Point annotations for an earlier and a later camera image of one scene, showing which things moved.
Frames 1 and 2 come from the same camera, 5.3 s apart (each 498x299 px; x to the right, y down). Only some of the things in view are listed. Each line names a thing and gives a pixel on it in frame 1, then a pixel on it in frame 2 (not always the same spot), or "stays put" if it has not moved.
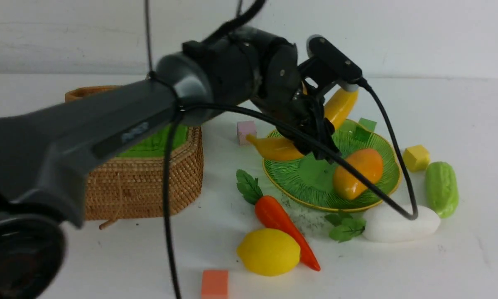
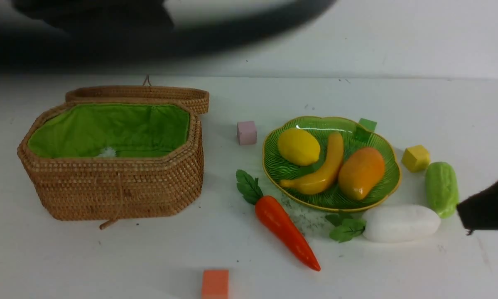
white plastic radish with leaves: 386,223 stays put
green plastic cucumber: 441,189 stays put
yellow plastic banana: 337,110 -> 321,180
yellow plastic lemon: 269,252 -> 300,147
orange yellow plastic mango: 350,185 stays put
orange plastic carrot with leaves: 271,212 stays put
